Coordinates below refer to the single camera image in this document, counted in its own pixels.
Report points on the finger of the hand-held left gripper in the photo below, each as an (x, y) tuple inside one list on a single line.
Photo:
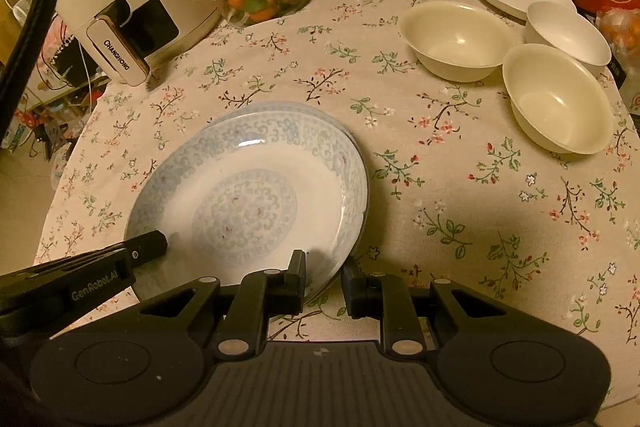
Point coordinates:
[(150, 247)]

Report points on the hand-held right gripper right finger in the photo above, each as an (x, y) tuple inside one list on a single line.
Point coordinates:
[(352, 287)]

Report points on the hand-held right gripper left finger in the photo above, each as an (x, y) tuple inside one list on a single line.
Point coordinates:
[(295, 279)]

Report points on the blue patterned plate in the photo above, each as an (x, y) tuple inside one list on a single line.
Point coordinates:
[(327, 119), (240, 207)]

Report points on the cream bowl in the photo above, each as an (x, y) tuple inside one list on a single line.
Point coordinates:
[(557, 99), (460, 42)]

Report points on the floral tablecloth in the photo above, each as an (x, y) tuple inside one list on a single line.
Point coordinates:
[(450, 217)]

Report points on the white bowl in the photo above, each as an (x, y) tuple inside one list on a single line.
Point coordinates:
[(567, 32)]

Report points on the plastic bag of oranges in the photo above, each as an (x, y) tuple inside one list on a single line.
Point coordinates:
[(622, 32)]

